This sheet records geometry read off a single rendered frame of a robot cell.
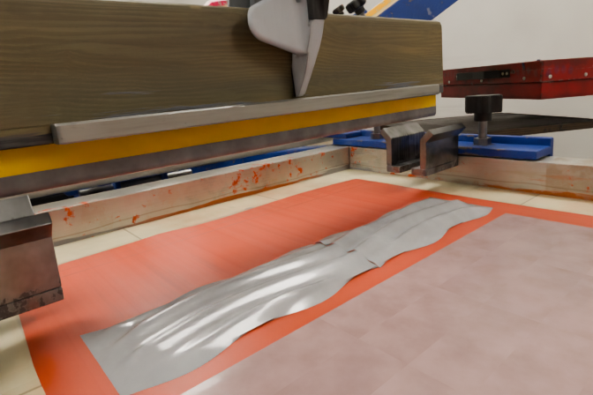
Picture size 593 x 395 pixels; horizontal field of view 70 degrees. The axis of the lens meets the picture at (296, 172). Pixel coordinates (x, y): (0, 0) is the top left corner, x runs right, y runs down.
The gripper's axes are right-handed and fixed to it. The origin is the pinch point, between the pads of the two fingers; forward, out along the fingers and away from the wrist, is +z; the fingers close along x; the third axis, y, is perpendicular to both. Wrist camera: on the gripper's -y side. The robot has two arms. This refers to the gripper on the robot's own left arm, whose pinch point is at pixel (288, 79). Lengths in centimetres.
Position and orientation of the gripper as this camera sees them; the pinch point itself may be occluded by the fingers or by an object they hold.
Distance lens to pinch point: 34.1
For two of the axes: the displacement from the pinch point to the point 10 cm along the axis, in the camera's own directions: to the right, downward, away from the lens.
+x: 6.5, 1.0, -7.5
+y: -7.5, 1.8, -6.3
